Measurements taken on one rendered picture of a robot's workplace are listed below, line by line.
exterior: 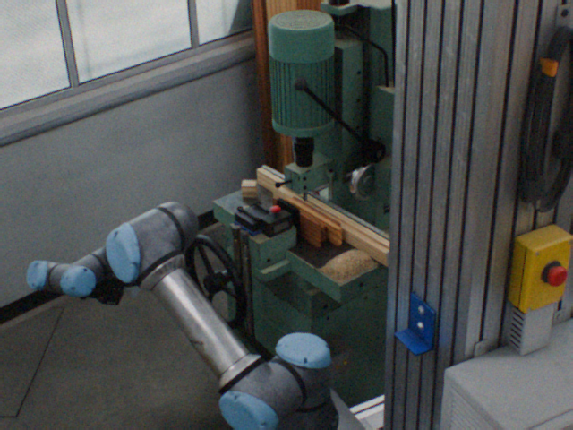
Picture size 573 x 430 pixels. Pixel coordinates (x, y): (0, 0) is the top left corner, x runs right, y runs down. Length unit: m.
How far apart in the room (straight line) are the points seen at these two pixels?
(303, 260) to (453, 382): 0.96
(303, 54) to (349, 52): 0.17
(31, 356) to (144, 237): 1.89
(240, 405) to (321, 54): 0.99
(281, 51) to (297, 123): 0.21
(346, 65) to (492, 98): 1.14
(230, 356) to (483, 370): 0.54
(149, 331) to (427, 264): 2.23
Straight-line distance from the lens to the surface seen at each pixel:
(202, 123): 4.06
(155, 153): 3.95
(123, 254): 1.87
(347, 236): 2.49
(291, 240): 2.47
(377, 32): 2.44
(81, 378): 3.54
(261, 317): 2.75
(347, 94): 2.48
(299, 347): 1.90
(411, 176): 1.56
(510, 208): 1.47
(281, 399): 1.83
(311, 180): 2.55
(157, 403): 3.36
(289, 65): 2.35
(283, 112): 2.41
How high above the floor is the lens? 2.26
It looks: 31 degrees down
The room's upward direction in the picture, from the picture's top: 2 degrees counter-clockwise
